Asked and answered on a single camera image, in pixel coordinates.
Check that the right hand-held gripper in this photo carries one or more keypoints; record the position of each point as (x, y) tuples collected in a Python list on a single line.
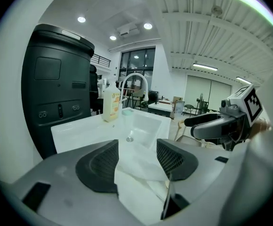
[(244, 107)]

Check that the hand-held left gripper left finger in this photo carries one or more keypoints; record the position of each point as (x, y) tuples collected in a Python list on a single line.
[(63, 173)]

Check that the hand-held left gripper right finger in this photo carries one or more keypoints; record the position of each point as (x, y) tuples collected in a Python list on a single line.
[(197, 173)]

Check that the white cloth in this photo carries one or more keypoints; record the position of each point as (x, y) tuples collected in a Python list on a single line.
[(136, 192)]

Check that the person's right forearm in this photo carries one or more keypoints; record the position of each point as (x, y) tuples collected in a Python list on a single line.
[(261, 126)]

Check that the white sink basin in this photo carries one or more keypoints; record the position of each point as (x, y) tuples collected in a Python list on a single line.
[(80, 135)]

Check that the dark table with white top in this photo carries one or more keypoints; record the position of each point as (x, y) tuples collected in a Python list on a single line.
[(160, 107)]

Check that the ceiling tube light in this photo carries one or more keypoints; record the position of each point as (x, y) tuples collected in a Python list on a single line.
[(204, 66), (243, 79)]

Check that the green sponge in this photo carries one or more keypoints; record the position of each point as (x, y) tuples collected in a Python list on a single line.
[(127, 112)]

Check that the soap bottle with orange label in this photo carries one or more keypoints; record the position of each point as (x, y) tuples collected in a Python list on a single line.
[(110, 107)]

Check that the tall black appliance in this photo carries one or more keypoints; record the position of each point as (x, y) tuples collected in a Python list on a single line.
[(56, 91)]

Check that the white curved faucet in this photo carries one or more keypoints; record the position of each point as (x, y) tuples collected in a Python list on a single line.
[(134, 74)]

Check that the black office chair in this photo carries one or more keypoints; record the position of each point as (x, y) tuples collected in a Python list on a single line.
[(94, 91)]

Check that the large dark window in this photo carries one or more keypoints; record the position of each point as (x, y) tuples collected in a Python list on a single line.
[(137, 60)]

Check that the round ceiling light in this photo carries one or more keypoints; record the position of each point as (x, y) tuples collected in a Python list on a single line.
[(81, 19), (147, 26), (113, 37)]

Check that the black railing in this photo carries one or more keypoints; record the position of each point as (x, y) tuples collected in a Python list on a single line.
[(101, 60)]

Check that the ceiling air vent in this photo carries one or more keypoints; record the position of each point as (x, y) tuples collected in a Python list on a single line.
[(127, 29)]

